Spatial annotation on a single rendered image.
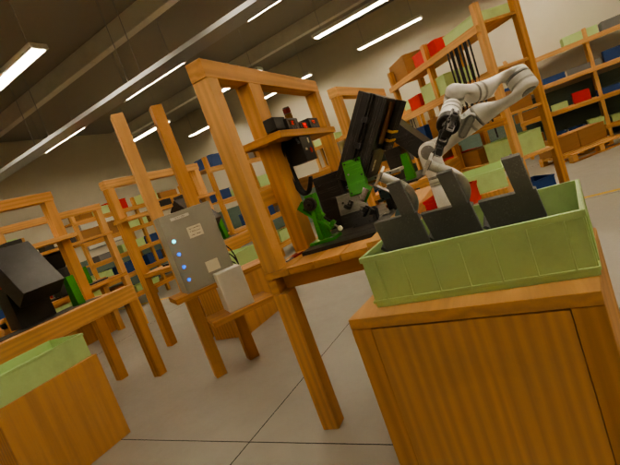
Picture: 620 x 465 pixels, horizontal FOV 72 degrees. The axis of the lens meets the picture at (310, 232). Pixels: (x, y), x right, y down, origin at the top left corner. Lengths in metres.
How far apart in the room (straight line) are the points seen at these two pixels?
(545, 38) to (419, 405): 10.35
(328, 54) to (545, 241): 11.44
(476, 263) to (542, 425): 0.45
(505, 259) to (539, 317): 0.17
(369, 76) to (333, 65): 1.07
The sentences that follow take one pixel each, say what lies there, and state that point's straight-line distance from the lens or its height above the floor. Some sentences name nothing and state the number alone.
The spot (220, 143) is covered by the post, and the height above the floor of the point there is 1.55.
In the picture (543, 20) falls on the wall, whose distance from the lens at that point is 11.37.
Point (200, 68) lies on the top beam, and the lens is 2.18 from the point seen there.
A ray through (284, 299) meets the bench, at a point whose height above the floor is 0.73.
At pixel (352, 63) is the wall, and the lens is 12.14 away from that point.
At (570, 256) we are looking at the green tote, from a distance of 1.24.
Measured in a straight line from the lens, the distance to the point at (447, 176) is 1.26.
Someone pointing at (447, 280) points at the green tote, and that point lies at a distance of 1.30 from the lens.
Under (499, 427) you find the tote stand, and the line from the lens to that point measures 1.41.
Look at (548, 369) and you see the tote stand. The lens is 1.28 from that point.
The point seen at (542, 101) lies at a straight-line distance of 5.09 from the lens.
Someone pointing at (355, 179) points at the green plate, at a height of 1.16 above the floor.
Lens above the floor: 1.24
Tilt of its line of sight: 7 degrees down
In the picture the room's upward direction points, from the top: 20 degrees counter-clockwise
